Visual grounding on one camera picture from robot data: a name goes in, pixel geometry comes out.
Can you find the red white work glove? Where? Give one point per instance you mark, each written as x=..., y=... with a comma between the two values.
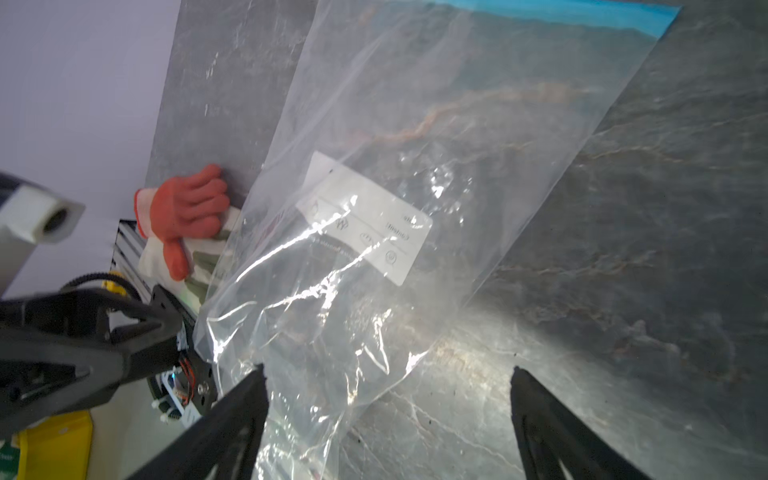
x=186, y=223

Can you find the clear zip top bag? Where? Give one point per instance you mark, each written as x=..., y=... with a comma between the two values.
x=417, y=141

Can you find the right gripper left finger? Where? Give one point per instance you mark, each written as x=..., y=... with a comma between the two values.
x=224, y=444

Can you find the yellow tape measure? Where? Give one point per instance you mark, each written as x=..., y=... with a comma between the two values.
x=57, y=448

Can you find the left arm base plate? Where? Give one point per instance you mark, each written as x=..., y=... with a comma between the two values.
x=187, y=391

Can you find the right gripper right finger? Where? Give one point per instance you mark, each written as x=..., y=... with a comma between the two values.
x=554, y=443

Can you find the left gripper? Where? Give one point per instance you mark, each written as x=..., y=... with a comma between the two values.
x=70, y=351

